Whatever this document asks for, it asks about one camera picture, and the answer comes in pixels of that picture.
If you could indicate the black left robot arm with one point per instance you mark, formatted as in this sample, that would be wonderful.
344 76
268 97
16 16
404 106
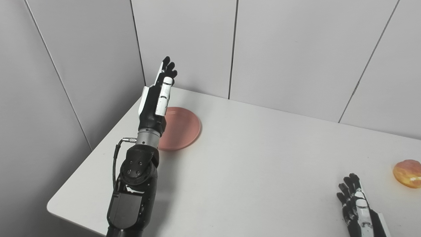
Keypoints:
135 184

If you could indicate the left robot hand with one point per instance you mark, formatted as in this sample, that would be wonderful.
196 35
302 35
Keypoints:
154 102

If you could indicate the pink round plate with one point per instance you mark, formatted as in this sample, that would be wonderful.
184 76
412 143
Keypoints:
182 129

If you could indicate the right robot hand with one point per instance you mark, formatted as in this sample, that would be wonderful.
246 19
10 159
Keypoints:
360 214

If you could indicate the cream puff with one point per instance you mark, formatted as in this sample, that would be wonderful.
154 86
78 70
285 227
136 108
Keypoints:
408 173

